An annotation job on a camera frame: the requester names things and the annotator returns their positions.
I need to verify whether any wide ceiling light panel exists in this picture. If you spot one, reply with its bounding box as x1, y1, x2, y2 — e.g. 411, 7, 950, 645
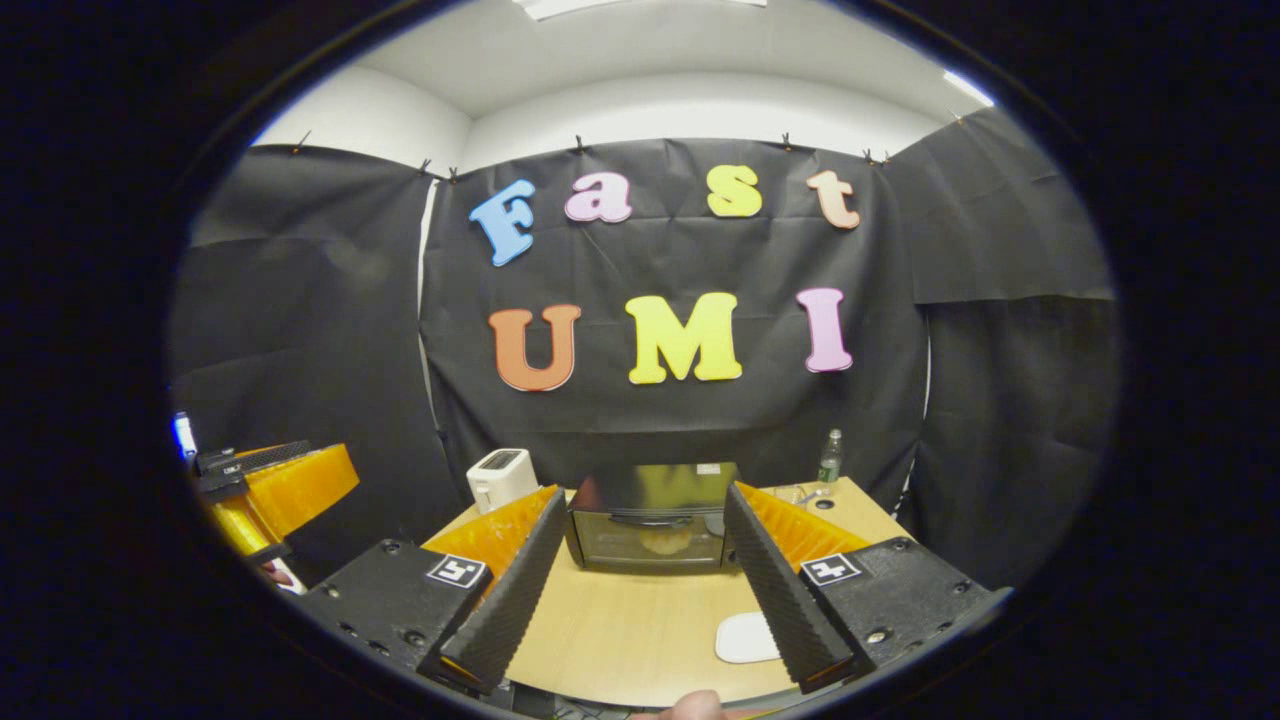
520, 0, 771, 21

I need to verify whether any black electric oven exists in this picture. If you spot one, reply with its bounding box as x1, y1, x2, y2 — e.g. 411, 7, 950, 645
566, 462, 741, 574

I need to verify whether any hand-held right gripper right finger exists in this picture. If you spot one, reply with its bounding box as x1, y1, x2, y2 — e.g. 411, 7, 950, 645
722, 482, 1001, 695

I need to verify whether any white square plate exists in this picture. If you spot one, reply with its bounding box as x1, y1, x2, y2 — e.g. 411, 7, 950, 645
714, 612, 783, 665

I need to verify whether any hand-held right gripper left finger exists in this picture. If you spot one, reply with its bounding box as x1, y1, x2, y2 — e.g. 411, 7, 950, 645
290, 485, 569, 695

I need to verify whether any white toaster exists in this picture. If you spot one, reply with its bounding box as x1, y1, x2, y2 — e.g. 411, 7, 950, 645
466, 448, 539, 515

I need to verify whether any small ceiling light panel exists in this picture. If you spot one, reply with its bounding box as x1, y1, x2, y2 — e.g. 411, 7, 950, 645
940, 68, 997, 109

